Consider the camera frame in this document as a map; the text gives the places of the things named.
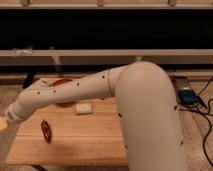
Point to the wooden table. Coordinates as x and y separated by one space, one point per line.
92 139

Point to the wooden rail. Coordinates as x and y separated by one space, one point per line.
30 57

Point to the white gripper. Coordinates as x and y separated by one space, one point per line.
14 113

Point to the orange bowl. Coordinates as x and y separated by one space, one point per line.
60 82

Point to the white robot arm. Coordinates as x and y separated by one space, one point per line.
146 105

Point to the blue power box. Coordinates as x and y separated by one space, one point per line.
187 97

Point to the red chili pepper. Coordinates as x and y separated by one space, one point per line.
46 130

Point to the white sponge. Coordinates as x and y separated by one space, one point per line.
83 108

